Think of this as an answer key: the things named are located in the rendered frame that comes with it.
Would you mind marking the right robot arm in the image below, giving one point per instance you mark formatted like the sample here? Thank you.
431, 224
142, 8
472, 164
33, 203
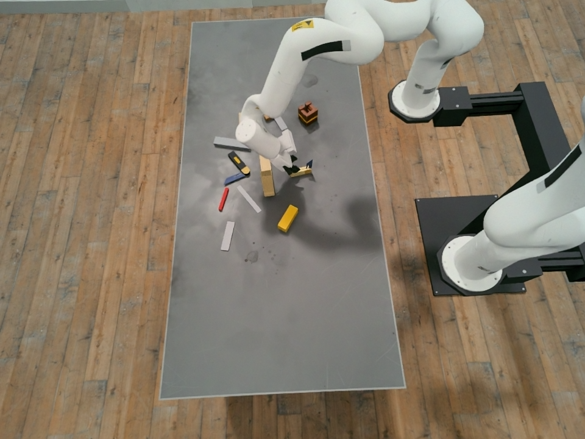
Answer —
353, 33

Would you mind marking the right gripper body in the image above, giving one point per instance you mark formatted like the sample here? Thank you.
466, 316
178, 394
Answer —
282, 159

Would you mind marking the thin white flat strip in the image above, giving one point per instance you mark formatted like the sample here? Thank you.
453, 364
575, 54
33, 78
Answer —
249, 199

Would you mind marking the red flat bar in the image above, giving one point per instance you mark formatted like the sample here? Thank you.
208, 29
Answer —
223, 199

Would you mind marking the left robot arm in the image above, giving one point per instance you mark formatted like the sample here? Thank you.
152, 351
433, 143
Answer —
542, 217

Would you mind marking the brown wooden slotted block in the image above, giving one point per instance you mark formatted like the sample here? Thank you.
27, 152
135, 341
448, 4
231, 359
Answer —
307, 113

